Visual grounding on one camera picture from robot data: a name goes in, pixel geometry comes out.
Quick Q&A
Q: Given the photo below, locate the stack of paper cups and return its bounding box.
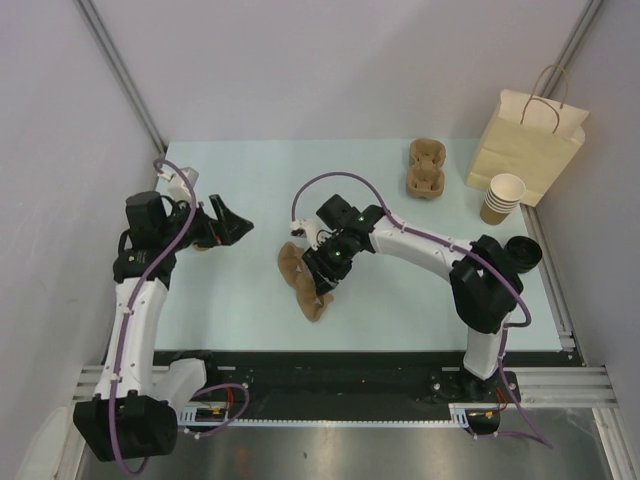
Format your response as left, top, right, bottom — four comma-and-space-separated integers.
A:
480, 173, 526, 225

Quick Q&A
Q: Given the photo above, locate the white cable duct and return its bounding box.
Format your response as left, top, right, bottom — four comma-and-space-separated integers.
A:
177, 403, 474, 429

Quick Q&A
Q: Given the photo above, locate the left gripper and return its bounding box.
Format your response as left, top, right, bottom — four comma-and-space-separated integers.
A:
160, 195, 252, 252

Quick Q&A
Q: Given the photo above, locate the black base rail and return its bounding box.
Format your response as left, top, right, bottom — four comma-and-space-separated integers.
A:
149, 350, 521, 421

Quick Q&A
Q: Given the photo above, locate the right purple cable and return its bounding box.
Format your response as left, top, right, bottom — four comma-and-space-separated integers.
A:
290, 172, 554, 450

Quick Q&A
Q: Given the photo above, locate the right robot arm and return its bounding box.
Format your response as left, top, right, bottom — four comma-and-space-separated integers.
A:
290, 195, 523, 401

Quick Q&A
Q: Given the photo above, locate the brown paper bag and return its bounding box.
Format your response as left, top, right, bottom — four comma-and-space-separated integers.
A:
466, 89, 589, 207

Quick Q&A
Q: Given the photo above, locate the purple cable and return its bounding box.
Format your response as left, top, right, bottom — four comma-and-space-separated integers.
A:
107, 158, 250, 476
290, 172, 554, 450

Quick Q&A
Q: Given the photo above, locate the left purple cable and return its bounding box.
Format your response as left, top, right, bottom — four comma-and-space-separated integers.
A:
107, 158, 250, 476

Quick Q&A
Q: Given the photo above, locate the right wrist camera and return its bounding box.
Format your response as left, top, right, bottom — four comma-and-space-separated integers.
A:
289, 219, 323, 250

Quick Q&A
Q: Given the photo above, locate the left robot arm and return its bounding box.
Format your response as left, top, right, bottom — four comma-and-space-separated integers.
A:
73, 191, 254, 462

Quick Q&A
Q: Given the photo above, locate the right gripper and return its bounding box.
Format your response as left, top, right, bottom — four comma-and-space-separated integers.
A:
302, 231, 356, 297

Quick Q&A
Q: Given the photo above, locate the cardboard cup carrier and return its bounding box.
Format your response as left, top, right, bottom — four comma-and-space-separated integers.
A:
277, 242, 334, 322
406, 138, 446, 200

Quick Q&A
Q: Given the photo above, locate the aluminium frame rail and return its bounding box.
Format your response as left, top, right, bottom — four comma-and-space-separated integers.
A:
519, 206, 639, 479

